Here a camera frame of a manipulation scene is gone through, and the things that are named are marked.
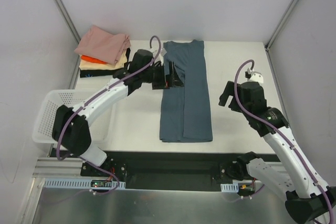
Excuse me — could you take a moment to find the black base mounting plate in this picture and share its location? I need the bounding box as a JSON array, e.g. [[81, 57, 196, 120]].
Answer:
[[49, 148, 279, 192]]

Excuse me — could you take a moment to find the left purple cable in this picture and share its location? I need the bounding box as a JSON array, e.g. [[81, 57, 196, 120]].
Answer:
[[56, 36, 162, 196]]

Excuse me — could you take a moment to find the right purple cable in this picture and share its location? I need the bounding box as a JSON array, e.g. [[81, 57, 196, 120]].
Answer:
[[222, 60, 334, 224]]

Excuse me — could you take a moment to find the white perforated plastic basket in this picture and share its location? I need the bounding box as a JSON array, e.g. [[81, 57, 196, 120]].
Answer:
[[33, 89, 115, 147]]

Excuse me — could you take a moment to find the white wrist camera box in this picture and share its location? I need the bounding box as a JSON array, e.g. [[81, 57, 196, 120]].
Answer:
[[153, 48, 166, 62]]

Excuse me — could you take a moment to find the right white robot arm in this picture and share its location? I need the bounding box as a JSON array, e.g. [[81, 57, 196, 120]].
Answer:
[[219, 81, 335, 223]]

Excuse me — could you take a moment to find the folded orange t-shirt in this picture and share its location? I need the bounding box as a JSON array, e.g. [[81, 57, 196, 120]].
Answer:
[[81, 55, 107, 65]]

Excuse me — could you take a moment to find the teal blue t-shirt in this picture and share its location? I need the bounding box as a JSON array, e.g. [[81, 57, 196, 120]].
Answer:
[[159, 40, 213, 143]]

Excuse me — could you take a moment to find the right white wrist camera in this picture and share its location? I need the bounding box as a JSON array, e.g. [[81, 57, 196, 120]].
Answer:
[[245, 68, 264, 86]]

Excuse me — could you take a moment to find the horizontal aluminium rail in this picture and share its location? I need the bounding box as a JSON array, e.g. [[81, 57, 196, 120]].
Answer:
[[33, 157, 82, 178]]

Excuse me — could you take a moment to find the left aluminium frame post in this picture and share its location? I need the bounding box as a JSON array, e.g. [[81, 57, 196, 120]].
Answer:
[[39, 0, 81, 44]]

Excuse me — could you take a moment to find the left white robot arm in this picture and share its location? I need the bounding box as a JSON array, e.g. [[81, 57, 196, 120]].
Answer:
[[51, 49, 184, 176]]

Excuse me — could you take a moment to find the right white cable duct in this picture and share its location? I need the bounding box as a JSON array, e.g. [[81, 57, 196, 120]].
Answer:
[[220, 183, 255, 194]]

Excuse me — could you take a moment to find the white cable duct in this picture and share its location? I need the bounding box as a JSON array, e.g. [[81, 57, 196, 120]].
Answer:
[[44, 178, 125, 190], [220, 183, 255, 194]]

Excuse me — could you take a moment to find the purple cable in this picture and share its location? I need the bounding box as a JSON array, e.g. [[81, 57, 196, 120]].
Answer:
[[56, 36, 162, 196], [222, 60, 334, 224]]

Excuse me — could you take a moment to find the folded pink t-shirt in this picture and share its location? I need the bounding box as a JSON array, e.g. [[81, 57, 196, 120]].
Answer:
[[74, 25, 131, 65]]

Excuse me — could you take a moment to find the aluminium frame post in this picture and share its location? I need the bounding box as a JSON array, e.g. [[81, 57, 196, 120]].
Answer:
[[264, 0, 317, 51], [39, 0, 81, 44]]

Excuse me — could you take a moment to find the folded cream t-shirt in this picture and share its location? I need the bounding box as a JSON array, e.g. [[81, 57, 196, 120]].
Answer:
[[79, 48, 131, 70]]

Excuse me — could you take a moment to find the right aluminium frame post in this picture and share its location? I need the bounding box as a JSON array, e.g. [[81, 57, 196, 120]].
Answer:
[[264, 0, 317, 51]]

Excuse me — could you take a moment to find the left white cable duct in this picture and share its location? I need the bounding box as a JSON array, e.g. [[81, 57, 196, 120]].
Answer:
[[44, 178, 125, 190]]

